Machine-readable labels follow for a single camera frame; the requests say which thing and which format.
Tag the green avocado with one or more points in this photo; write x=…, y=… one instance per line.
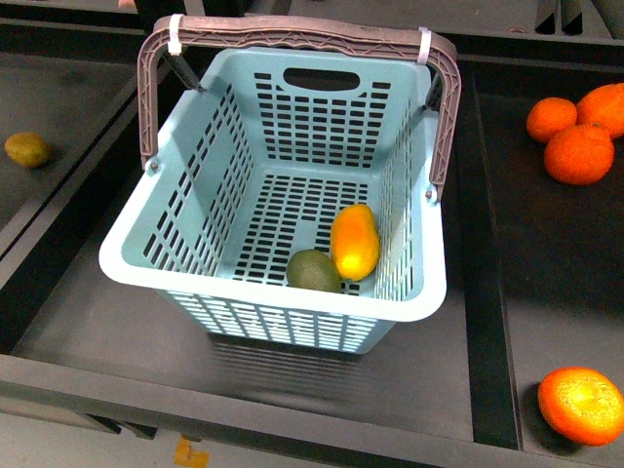
x=313, y=270

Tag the light blue plastic basket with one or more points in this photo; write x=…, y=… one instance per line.
x=254, y=166

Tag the greenish yellow mango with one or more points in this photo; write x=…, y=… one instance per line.
x=29, y=150

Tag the white zip tie right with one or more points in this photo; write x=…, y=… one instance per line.
x=425, y=45

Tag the white zip tie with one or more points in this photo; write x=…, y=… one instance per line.
x=174, y=44
x=425, y=45

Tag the white zip tie left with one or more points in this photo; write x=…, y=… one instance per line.
x=174, y=44

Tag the black display tray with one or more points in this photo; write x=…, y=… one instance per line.
x=73, y=339

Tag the yellow floor tape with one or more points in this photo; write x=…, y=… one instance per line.
x=187, y=456

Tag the orange fruit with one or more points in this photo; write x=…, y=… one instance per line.
x=603, y=106
x=549, y=116
x=582, y=405
x=579, y=155

